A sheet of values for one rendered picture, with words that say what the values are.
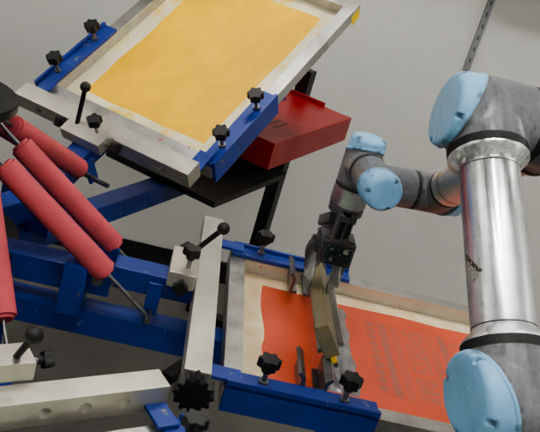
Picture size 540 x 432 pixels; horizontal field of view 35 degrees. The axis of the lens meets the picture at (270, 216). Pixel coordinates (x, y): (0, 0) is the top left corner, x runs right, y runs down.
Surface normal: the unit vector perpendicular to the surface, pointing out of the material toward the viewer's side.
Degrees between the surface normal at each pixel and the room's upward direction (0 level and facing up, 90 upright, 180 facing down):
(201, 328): 0
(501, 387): 40
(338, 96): 90
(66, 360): 0
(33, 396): 0
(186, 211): 90
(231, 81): 32
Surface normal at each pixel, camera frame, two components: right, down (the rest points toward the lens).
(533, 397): 0.31, -0.31
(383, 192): 0.18, 0.44
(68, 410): 0.50, 0.47
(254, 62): -0.03, -0.63
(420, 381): 0.26, -0.89
